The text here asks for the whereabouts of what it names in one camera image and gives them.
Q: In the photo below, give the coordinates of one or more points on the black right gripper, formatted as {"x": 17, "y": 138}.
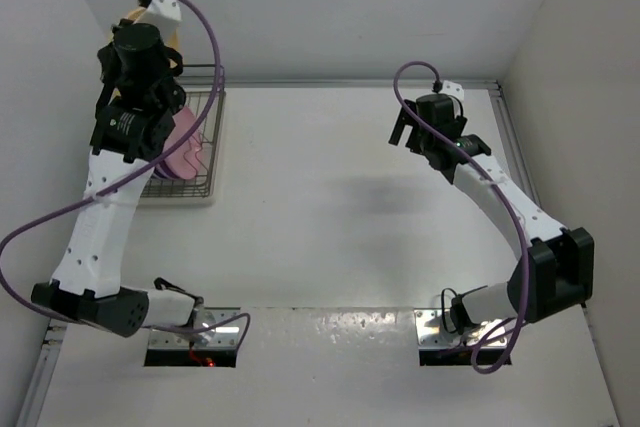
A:
{"x": 406, "y": 118}

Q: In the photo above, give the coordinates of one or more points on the yellow plastic plate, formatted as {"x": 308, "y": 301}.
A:
{"x": 172, "y": 42}

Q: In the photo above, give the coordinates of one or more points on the pink plastic plate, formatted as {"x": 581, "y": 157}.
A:
{"x": 184, "y": 162}

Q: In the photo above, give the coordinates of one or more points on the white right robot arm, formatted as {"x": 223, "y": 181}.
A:
{"x": 462, "y": 160}

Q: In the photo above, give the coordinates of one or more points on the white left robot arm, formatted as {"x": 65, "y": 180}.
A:
{"x": 134, "y": 117}

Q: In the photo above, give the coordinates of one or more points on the grey wire dish rack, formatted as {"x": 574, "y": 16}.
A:
{"x": 198, "y": 87}

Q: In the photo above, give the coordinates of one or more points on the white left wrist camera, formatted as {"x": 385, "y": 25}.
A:
{"x": 165, "y": 15}

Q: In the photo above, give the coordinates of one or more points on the aluminium frame rail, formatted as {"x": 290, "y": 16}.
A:
{"x": 530, "y": 197}

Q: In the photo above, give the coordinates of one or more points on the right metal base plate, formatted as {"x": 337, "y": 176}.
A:
{"x": 435, "y": 331}

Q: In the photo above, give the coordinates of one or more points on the metal base plate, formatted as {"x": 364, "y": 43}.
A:
{"x": 220, "y": 334}
{"x": 435, "y": 331}

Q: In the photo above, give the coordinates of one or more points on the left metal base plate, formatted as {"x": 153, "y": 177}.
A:
{"x": 220, "y": 334}

